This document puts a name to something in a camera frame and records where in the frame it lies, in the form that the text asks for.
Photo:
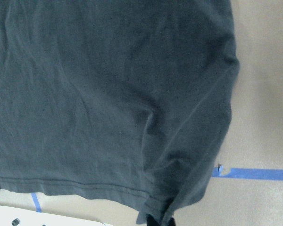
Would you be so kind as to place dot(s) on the black graphic t-shirt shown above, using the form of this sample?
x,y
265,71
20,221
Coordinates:
x,y
122,100

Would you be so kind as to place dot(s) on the white camera mast base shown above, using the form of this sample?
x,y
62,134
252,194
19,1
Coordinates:
x,y
11,216

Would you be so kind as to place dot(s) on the brown paper table cover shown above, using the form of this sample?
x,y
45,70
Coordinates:
x,y
254,140

